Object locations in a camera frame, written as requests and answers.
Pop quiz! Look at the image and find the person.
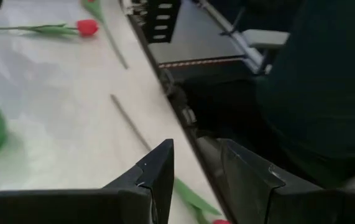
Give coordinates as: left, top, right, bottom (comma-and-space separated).
254, 0, 355, 190

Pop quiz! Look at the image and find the grey mat striped edge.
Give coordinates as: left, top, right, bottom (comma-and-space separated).
147, 0, 249, 69

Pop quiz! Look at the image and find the black aluminium table frame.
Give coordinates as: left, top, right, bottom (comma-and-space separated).
118, 0, 237, 224

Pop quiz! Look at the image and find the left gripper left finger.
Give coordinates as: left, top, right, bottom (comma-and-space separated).
0, 139, 175, 224

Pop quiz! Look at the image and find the orange artificial tulip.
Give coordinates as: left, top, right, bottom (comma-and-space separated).
80, 0, 130, 70

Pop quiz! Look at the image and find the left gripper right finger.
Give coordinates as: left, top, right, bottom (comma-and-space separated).
217, 138, 355, 224

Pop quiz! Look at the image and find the black slotted plate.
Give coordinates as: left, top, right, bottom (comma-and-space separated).
145, 0, 183, 44

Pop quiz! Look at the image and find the red artificial tulip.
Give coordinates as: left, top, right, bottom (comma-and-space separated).
109, 93, 233, 224
0, 19, 99, 37

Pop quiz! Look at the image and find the grey chair armrest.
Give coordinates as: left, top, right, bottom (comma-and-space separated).
241, 29, 290, 50

